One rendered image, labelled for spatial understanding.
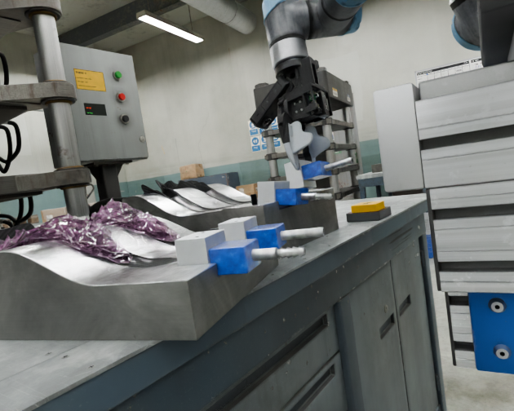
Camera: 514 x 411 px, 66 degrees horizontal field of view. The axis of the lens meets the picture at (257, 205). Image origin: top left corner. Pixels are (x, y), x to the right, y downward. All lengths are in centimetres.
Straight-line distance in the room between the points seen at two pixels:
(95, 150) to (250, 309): 108
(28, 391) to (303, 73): 66
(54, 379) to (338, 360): 59
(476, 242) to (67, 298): 38
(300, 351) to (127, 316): 39
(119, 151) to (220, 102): 688
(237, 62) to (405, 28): 312
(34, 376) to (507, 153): 41
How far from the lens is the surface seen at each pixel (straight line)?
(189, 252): 41
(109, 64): 160
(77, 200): 127
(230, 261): 40
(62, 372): 38
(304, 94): 78
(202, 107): 857
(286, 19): 85
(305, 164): 78
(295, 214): 71
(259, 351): 60
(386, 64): 726
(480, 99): 36
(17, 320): 50
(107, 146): 150
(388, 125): 36
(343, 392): 88
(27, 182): 127
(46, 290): 46
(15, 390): 38
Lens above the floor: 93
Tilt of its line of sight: 4 degrees down
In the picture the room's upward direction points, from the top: 8 degrees counter-clockwise
